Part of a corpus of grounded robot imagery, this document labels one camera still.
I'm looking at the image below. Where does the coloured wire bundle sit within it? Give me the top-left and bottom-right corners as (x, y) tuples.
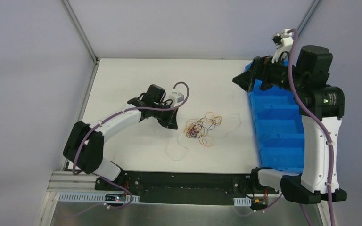
(183, 112), (223, 148)

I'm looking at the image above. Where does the white thin wire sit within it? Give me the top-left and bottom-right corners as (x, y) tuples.
(165, 113), (242, 162)

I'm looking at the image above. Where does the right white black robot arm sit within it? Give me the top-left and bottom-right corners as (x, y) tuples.
(232, 45), (347, 204)

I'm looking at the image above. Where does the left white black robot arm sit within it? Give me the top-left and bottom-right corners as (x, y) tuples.
(63, 84), (188, 191)

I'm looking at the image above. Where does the blue plastic compartment bin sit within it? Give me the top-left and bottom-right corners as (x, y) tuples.
(244, 61), (306, 175)

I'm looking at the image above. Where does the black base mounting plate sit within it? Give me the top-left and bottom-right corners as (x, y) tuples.
(94, 170), (280, 207)

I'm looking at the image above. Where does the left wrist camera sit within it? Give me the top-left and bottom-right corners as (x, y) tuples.
(169, 92), (185, 108)

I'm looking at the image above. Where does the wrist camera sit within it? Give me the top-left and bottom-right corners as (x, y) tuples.
(271, 29), (294, 63)
(169, 92), (185, 108)

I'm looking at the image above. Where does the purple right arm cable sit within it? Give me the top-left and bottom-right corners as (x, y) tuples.
(234, 28), (337, 226)

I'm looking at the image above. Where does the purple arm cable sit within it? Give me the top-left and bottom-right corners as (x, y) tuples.
(234, 28), (337, 226)
(72, 81), (190, 210)

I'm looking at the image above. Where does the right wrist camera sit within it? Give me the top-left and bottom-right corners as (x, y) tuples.
(271, 29), (294, 63)

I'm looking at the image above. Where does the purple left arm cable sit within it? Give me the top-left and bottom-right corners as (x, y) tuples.
(72, 81), (190, 210)

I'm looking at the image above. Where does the aluminium frame rail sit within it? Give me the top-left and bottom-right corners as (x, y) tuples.
(47, 170), (329, 198)

